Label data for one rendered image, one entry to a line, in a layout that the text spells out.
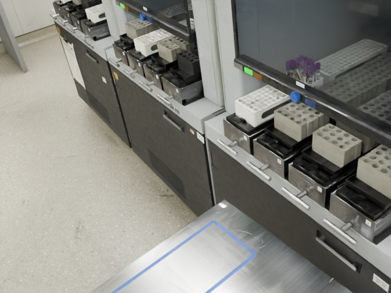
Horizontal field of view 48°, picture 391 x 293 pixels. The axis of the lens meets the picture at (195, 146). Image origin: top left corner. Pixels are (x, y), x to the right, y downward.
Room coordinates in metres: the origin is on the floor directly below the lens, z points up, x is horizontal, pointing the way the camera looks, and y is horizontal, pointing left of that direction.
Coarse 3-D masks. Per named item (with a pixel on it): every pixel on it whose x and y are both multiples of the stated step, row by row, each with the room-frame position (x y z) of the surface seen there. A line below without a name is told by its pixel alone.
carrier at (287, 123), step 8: (280, 112) 1.08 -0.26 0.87; (280, 120) 1.05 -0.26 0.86; (288, 120) 1.03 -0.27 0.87; (296, 120) 1.01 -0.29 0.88; (280, 128) 1.05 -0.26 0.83; (288, 128) 1.03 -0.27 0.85; (296, 128) 1.00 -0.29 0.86; (304, 128) 0.99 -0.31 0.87; (296, 136) 1.00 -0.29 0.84; (304, 136) 0.99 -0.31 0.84
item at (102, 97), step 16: (112, 16) 2.13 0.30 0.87; (64, 32) 2.66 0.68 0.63; (80, 32) 2.35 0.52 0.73; (112, 32) 2.17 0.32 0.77; (80, 48) 2.43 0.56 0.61; (96, 48) 2.18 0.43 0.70; (80, 64) 2.53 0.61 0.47; (96, 64) 2.25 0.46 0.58; (96, 80) 2.33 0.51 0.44; (112, 80) 2.08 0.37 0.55; (80, 96) 2.76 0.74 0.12; (96, 96) 2.41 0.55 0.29; (112, 96) 2.13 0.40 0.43; (96, 112) 2.52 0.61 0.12; (112, 112) 2.21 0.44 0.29; (112, 128) 2.29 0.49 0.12; (128, 144) 2.10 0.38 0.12
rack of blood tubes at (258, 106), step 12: (252, 96) 1.21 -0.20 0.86; (264, 96) 1.20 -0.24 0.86; (276, 96) 1.19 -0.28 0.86; (288, 96) 1.17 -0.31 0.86; (240, 108) 1.16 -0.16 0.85; (252, 108) 1.15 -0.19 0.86; (264, 108) 1.12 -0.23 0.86; (276, 108) 1.20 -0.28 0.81; (252, 120) 1.11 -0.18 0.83; (264, 120) 1.12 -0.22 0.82
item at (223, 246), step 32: (192, 224) 0.74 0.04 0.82; (224, 224) 0.72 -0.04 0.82; (256, 224) 0.71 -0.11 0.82; (160, 256) 0.66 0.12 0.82; (192, 256) 0.64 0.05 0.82; (224, 256) 0.63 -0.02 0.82; (256, 256) 0.62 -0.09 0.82; (288, 256) 0.60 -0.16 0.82; (96, 288) 0.60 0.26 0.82; (128, 288) 0.59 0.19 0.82; (160, 288) 0.57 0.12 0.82; (192, 288) 0.56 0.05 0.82; (224, 288) 0.55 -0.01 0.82; (256, 288) 0.54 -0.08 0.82; (288, 288) 0.53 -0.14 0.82; (320, 288) 0.51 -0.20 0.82
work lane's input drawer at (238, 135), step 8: (224, 120) 1.18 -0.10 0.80; (232, 120) 1.15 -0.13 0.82; (240, 120) 1.15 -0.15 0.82; (272, 120) 1.13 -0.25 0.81; (224, 128) 1.19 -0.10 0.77; (232, 128) 1.14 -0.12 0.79; (240, 128) 1.12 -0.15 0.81; (248, 128) 1.10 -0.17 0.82; (256, 128) 1.10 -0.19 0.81; (264, 128) 1.10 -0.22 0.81; (232, 136) 1.15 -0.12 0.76; (240, 136) 1.11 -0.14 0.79; (248, 136) 1.07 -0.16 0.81; (256, 136) 1.08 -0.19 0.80; (224, 144) 1.12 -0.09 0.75; (232, 144) 1.12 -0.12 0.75; (240, 144) 1.11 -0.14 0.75; (248, 144) 1.07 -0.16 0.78; (232, 152) 1.08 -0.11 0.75; (248, 152) 1.08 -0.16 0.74
